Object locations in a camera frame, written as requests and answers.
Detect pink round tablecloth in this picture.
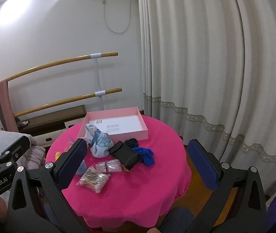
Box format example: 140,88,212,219
45,114,192,229

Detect blue scrunchie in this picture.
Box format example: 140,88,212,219
131,146,155,167

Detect cream curtain with lace trim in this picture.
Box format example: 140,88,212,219
137,0,276,195

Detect pink and grey towel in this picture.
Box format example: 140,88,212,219
0,78,18,133

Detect navy scrunchie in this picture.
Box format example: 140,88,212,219
124,138,138,148

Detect cotton swab packet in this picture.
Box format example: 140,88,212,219
76,166,110,194

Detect pastel organza bow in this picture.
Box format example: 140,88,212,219
65,137,90,153

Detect long wooden barre rail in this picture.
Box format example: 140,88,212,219
0,52,118,94

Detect black pouch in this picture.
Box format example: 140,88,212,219
108,140,142,171

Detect white power cable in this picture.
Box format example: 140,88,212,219
102,0,132,34

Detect short wooden barre rail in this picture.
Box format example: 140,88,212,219
0,87,122,129

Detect pink cardboard box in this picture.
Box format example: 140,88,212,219
77,106,149,142

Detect person's leg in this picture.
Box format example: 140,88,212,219
157,207,194,233

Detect white quilted bedding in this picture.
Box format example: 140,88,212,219
0,130,47,199

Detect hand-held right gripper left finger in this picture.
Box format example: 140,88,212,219
6,138,90,233

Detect light blue printed cloth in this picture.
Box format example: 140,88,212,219
85,123,115,158

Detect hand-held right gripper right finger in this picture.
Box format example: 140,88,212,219
184,139,267,233

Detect dark brown low cabinet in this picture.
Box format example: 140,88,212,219
14,105,87,148

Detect light blue soft item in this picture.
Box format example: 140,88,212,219
75,160,88,176

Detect white barre stand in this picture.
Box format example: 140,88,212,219
90,53,107,111

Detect small clear plastic bag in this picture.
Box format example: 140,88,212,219
95,163,107,174
105,159,122,173

